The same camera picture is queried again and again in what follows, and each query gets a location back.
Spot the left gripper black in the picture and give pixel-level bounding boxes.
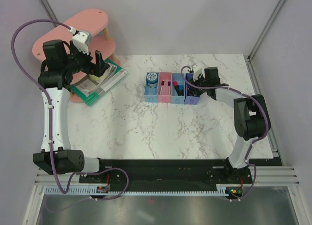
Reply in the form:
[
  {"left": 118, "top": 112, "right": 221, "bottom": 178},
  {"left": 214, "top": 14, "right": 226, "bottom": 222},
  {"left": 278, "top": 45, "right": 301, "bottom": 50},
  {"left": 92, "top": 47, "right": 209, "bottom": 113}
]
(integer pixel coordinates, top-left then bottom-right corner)
[{"left": 63, "top": 41, "right": 109, "bottom": 78}]

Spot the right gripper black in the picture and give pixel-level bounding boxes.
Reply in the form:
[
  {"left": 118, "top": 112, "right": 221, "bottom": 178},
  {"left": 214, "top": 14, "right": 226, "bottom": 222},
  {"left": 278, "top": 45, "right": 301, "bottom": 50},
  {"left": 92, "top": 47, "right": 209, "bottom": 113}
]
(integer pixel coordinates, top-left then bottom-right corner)
[{"left": 188, "top": 73, "right": 209, "bottom": 97}]

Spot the pale yellow cylinder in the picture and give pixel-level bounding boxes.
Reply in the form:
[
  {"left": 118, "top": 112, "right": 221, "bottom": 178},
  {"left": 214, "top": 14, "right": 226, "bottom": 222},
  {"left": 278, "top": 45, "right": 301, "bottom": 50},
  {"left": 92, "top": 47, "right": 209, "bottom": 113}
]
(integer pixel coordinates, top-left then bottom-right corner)
[{"left": 89, "top": 74, "right": 107, "bottom": 82}]

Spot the pink black highlighter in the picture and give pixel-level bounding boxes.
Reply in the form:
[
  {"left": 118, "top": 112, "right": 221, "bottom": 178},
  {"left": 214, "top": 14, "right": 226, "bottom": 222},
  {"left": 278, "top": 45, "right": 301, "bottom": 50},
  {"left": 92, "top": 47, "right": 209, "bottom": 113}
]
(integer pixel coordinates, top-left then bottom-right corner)
[{"left": 173, "top": 81, "right": 180, "bottom": 96}]

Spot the white blue pen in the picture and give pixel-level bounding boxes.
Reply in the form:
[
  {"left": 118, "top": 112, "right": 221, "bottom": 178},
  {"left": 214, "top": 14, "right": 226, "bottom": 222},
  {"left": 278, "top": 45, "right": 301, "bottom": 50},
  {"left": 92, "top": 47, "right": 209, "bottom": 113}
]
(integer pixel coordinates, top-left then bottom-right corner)
[{"left": 159, "top": 80, "right": 165, "bottom": 95}]

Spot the blue tape roll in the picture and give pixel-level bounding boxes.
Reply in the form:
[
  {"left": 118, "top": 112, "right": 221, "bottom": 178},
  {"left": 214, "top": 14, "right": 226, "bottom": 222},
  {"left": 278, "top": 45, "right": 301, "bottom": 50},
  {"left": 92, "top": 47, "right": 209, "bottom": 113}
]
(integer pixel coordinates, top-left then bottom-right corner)
[{"left": 146, "top": 72, "right": 158, "bottom": 88}]

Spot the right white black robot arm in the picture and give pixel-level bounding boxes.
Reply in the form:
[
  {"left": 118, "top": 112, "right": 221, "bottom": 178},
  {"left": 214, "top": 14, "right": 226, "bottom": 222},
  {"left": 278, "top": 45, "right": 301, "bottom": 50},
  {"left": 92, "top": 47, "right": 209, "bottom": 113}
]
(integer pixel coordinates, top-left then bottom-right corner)
[{"left": 186, "top": 65, "right": 271, "bottom": 183}]

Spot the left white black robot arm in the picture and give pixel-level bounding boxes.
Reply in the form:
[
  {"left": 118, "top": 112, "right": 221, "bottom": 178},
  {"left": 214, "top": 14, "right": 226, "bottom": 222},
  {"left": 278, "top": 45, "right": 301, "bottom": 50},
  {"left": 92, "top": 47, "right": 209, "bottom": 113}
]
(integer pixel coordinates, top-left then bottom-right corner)
[{"left": 33, "top": 39, "right": 109, "bottom": 183}]

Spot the purple blue bin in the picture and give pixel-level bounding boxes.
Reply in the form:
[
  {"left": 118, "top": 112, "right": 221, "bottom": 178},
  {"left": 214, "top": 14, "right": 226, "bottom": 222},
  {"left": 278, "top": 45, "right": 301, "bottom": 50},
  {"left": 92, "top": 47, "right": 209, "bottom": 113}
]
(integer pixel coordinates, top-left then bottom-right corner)
[{"left": 184, "top": 73, "right": 200, "bottom": 105}]

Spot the light blue middle bin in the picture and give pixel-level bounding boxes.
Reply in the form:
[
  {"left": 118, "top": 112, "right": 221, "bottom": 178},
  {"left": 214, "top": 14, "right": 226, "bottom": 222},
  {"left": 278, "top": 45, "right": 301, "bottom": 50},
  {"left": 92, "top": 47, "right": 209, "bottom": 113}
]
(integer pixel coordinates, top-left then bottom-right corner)
[{"left": 171, "top": 73, "right": 185, "bottom": 104}]

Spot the light blue bin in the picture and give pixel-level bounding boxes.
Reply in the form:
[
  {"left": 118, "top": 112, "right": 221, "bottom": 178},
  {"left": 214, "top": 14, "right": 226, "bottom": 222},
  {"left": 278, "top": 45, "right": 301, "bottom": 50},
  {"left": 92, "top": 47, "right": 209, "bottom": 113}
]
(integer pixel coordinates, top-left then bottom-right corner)
[
  {"left": 171, "top": 73, "right": 185, "bottom": 104},
  {"left": 144, "top": 83, "right": 158, "bottom": 103}
]

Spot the green spiral notebook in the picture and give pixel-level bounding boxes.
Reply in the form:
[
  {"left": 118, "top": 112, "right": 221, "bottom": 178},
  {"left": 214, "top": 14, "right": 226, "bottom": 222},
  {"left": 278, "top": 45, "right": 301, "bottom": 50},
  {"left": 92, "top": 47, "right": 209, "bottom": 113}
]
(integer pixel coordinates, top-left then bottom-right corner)
[{"left": 71, "top": 59, "right": 128, "bottom": 106}]

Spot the pink bin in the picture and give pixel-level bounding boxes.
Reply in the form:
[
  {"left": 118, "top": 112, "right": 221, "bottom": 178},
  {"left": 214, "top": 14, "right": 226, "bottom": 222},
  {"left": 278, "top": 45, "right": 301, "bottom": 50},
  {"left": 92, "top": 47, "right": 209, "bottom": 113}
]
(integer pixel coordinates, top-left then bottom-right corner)
[{"left": 157, "top": 72, "right": 172, "bottom": 103}]

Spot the pink three-tier wooden shelf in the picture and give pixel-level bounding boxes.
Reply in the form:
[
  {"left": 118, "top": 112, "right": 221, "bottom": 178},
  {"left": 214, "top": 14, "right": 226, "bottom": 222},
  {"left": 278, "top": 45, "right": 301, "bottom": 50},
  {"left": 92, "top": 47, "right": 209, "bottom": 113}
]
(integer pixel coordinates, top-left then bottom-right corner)
[{"left": 32, "top": 9, "right": 123, "bottom": 105}]

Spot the light blue left bin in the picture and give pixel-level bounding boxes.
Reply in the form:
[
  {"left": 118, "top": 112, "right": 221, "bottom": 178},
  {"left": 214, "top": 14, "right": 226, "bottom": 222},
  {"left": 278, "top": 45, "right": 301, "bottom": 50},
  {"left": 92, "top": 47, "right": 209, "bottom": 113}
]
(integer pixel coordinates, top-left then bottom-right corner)
[{"left": 144, "top": 83, "right": 158, "bottom": 103}]

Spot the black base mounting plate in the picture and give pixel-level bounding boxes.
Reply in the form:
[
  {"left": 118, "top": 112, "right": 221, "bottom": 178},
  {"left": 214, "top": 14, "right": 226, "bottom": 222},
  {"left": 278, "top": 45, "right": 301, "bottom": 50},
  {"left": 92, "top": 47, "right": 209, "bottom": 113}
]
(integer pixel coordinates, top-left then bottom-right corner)
[{"left": 79, "top": 159, "right": 252, "bottom": 192}]

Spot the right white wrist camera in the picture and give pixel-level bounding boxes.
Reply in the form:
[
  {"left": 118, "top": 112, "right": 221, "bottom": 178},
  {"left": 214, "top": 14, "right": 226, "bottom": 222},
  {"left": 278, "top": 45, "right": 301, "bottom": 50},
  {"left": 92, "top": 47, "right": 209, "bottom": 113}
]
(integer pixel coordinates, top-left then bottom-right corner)
[{"left": 188, "top": 64, "right": 204, "bottom": 81}]

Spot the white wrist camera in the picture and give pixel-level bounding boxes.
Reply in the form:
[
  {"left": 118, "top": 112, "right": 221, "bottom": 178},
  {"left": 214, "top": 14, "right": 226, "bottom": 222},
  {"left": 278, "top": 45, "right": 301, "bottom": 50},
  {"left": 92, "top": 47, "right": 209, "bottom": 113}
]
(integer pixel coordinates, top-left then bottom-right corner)
[
  {"left": 188, "top": 64, "right": 204, "bottom": 81},
  {"left": 68, "top": 26, "right": 92, "bottom": 55}
]

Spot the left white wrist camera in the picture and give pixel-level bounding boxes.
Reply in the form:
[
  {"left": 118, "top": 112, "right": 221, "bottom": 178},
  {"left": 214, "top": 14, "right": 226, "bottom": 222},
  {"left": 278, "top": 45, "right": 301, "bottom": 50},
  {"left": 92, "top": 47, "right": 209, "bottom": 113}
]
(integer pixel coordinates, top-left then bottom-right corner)
[{"left": 68, "top": 26, "right": 92, "bottom": 55}]

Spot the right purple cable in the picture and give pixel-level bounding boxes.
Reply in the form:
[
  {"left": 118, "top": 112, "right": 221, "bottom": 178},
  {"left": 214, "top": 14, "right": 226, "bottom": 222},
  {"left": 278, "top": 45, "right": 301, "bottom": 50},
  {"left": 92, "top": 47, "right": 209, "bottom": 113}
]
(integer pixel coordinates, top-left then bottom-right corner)
[{"left": 180, "top": 65, "right": 272, "bottom": 203}]

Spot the purple cable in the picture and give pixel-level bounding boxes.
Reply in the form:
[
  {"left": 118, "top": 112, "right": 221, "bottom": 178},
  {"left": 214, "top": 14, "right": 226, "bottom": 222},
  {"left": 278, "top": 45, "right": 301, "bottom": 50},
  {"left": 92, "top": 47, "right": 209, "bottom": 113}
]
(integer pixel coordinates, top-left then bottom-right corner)
[
  {"left": 180, "top": 65, "right": 272, "bottom": 203},
  {"left": 11, "top": 19, "right": 130, "bottom": 213}
]

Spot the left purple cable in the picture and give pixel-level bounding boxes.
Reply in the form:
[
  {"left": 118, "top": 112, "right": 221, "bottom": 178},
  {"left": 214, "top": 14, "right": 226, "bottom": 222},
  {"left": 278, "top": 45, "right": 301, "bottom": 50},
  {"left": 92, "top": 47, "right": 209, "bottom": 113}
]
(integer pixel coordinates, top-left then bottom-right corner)
[{"left": 11, "top": 19, "right": 130, "bottom": 213}]

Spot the right white cable duct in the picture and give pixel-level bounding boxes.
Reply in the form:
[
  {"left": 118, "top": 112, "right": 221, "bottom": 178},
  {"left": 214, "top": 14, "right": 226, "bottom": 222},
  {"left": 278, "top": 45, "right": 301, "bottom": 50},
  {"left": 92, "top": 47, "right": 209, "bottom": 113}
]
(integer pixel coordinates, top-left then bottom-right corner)
[{"left": 216, "top": 184, "right": 229, "bottom": 197}]

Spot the white cable duct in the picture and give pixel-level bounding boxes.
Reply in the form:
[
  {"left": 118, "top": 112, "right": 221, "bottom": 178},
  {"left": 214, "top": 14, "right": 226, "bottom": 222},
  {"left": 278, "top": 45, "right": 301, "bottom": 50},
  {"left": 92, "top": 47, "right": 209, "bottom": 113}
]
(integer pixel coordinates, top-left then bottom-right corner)
[
  {"left": 44, "top": 185, "right": 109, "bottom": 196},
  {"left": 216, "top": 184, "right": 229, "bottom": 197}
]

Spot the left white cable duct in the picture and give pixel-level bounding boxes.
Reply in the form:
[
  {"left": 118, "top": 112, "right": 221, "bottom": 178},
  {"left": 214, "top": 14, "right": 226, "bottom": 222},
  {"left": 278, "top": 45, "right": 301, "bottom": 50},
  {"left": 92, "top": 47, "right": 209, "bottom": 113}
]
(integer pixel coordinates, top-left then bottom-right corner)
[{"left": 44, "top": 185, "right": 109, "bottom": 196}]

